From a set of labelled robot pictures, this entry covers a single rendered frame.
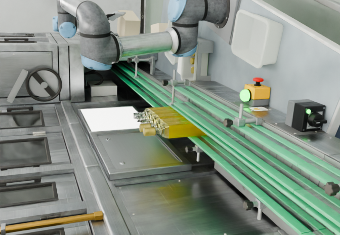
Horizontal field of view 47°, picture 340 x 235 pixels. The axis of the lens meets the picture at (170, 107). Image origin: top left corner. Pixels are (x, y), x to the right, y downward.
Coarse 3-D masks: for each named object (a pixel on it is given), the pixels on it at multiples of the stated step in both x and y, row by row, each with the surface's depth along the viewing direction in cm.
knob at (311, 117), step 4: (316, 112) 115; (312, 116) 115; (316, 116) 114; (320, 116) 114; (308, 120) 116; (312, 120) 114; (316, 120) 114; (320, 120) 114; (324, 120) 114; (312, 124) 115; (316, 124) 113; (320, 124) 115
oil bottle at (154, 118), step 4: (152, 116) 169; (156, 116) 168; (160, 116) 168; (164, 116) 168; (168, 116) 169; (172, 116) 169; (176, 116) 170; (180, 116) 170; (152, 120) 168; (156, 120) 167
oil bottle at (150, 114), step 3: (150, 111) 175; (153, 111) 175; (156, 111) 175; (159, 111) 175; (162, 111) 175; (165, 111) 176; (168, 111) 176; (171, 111) 176; (174, 111) 176; (147, 114) 175; (150, 114) 172; (153, 114) 172; (150, 117) 172
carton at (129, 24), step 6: (126, 12) 200; (132, 12) 201; (120, 18) 198; (126, 18) 192; (132, 18) 193; (138, 18) 194; (120, 24) 199; (126, 24) 190; (132, 24) 191; (138, 24) 192; (120, 30) 199; (126, 30) 192; (132, 30) 193; (138, 30) 194
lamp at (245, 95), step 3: (243, 90) 143; (246, 90) 143; (249, 90) 143; (240, 93) 144; (243, 93) 142; (246, 93) 142; (249, 93) 142; (240, 96) 144; (243, 96) 142; (246, 96) 142; (249, 96) 142; (243, 99) 143; (246, 99) 142; (249, 99) 143
